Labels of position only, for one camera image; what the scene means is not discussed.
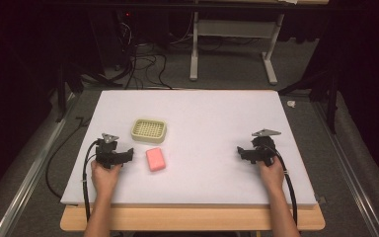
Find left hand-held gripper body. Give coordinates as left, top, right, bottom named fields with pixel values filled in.
left=94, top=132, right=124, bottom=170

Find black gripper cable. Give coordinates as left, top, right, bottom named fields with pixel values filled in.
left=81, top=139, right=101, bottom=223
left=266, top=143, right=299, bottom=227

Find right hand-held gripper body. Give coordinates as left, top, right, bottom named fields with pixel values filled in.
left=249, top=128, right=282, bottom=167

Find person's right hand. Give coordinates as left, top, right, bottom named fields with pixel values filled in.
left=258, top=155, right=286, bottom=196

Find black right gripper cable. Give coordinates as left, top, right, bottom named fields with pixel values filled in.
left=266, top=143, right=299, bottom=227

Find white foam mat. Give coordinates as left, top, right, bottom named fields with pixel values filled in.
left=60, top=89, right=318, bottom=207

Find person's left hand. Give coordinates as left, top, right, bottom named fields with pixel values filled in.
left=90, top=159, right=124, bottom=198

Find pink soap bar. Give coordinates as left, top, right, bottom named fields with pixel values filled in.
left=145, top=146, right=167, bottom=173

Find beige soap dish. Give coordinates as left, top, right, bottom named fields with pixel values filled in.
left=130, top=118, right=168, bottom=145

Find white metal desk frame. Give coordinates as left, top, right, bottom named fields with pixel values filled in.
left=189, top=10, right=286, bottom=86

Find wooden table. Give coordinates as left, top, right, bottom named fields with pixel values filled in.
left=59, top=202, right=327, bottom=232

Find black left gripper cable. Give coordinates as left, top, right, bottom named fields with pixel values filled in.
left=81, top=139, right=101, bottom=223

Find black floor cable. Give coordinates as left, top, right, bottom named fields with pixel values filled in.
left=44, top=116, right=92, bottom=200

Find metal floor rail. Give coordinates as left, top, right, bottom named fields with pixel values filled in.
left=311, top=100, right=379, bottom=237
left=0, top=93, right=81, bottom=237

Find black stand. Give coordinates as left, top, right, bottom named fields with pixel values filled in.
left=54, top=60, right=124, bottom=124
left=277, top=69, right=341, bottom=135

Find tangle of black cables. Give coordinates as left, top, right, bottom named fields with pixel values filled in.
left=113, top=19, right=176, bottom=91

